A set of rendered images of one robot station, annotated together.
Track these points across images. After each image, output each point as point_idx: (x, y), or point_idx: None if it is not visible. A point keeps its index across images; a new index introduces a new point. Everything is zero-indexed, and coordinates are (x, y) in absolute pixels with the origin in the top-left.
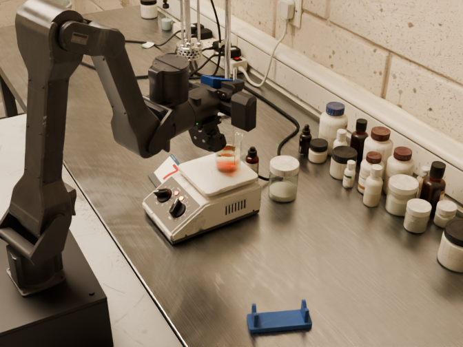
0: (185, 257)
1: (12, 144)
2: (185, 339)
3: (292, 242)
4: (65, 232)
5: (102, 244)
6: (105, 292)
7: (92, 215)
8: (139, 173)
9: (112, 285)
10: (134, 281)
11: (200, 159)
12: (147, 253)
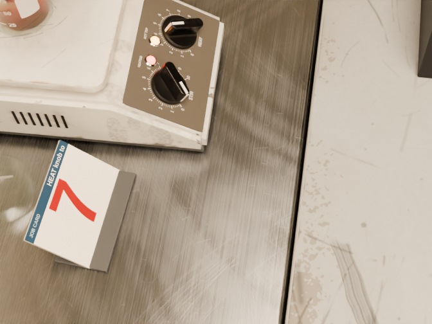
0: (222, 1)
1: None
2: None
3: None
4: None
5: (334, 114)
6: (388, 6)
7: (306, 209)
8: (118, 294)
9: (369, 14)
10: (332, 3)
11: (40, 75)
12: (273, 45)
